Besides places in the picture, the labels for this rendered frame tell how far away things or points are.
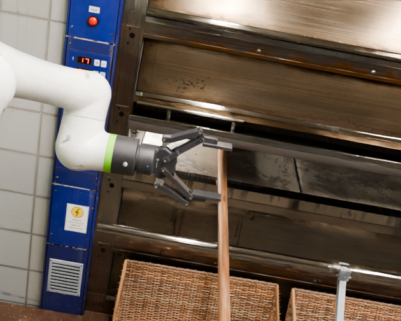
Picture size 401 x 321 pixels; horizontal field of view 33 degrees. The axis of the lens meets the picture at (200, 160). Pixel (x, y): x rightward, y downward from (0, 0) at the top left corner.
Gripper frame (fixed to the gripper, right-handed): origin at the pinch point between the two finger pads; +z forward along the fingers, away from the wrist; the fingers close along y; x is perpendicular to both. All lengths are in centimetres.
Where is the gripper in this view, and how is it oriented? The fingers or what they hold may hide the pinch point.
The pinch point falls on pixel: (221, 172)
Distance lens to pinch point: 160.5
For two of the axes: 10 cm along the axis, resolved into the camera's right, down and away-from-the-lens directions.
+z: 9.8, 1.7, 0.5
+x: -0.3, 4.1, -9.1
